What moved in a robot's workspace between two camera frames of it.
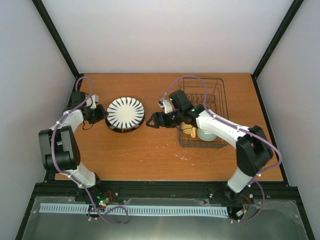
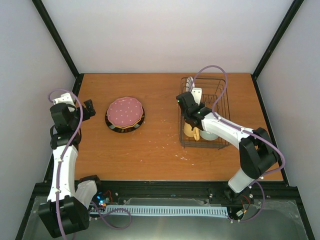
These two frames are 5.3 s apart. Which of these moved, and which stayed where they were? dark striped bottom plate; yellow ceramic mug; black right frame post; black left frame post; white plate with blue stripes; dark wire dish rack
Moved: white plate with blue stripes; yellow ceramic mug
Stayed: black right frame post; dark striped bottom plate; dark wire dish rack; black left frame post
